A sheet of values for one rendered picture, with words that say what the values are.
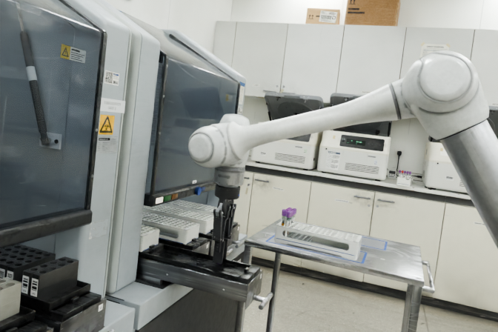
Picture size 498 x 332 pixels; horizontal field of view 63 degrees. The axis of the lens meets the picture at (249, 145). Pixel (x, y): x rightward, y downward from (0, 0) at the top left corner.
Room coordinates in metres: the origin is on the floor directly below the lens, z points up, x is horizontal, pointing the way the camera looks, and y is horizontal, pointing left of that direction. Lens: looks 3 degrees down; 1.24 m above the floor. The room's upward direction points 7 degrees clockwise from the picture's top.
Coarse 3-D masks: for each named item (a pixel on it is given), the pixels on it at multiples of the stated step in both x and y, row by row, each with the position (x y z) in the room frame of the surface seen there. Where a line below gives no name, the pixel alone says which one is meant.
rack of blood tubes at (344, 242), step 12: (276, 228) 1.46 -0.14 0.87; (288, 228) 1.45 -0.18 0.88; (300, 228) 1.45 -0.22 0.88; (312, 228) 1.47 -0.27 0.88; (324, 228) 1.50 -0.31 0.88; (276, 240) 1.46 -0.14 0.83; (288, 240) 1.45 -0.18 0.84; (300, 240) 1.43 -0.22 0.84; (312, 240) 1.51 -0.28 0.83; (324, 240) 1.50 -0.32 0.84; (336, 240) 1.39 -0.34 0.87; (348, 240) 1.37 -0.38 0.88; (360, 240) 1.41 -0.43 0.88; (324, 252) 1.40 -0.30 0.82; (336, 252) 1.38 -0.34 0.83; (348, 252) 1.37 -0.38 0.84
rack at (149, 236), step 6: (144, 228) 1.29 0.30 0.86; (150, 228) 1.29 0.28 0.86; (156, 228) 1.30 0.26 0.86; (144, 234) 1.22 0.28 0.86; (150, 234) 1.24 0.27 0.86; (156, 234) 1.28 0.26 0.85; (144, 240) 1.21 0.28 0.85; (150, 240) 1.25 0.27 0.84; (156, 240) 1.28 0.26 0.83; (144, 246) 1.21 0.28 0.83
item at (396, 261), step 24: (264, 240) 1.46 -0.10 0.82; (384, 240) 1.67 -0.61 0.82; (336, 264) 1.32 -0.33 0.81; (360, 264) 1.32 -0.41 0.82; (384, 264) 1.35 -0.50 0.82; (408, 264) 1.38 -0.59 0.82; (408, 288) 1.63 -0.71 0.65; (432, 288) 1.28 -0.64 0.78; (240, 312) 1.44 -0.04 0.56; (408, 312) 1.62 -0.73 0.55
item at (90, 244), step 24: (72, 0) 0.97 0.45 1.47; (120, 24) 1.00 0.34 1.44; (120, 48) 1.00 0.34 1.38; (120, 72) 1.01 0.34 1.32; (120, 96) 1.02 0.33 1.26; (120, 120) 1.03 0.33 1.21; (120, 144) 1.04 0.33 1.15; (96, 168) 0.96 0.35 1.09; (96, 192) 0.97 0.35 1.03; (96, 216) 0.98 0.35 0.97; (48, 240) 0.97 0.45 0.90; (72, 240) 0.95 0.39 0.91; (96, 240) 0.98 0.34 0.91; (96, 264) 0.99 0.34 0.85; (96, 288) 1.00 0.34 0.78; (120, 312) 0.98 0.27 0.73
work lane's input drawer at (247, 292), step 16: (144, 256) 1.19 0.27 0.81; (160, 256) 1.18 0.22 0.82; (176, 256) 1.23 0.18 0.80; (192, 256) 1.25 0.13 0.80; (208, 256) 1.24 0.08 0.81; (144, 272) 1.18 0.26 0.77; (160, 272) 1.16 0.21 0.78; (176, 272) 1.14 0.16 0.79; (192, 272) 1.13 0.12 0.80; (208, 272) 1.12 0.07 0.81; (224, 272) 1.15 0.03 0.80; (240, 272) 1.17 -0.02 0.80; (256, 272) 1.16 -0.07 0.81; (208, 288) 1.11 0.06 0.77; (224, 288) 1.09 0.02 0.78; (240, 288) 1.08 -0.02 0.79; (256, 288) 1.15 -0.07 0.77
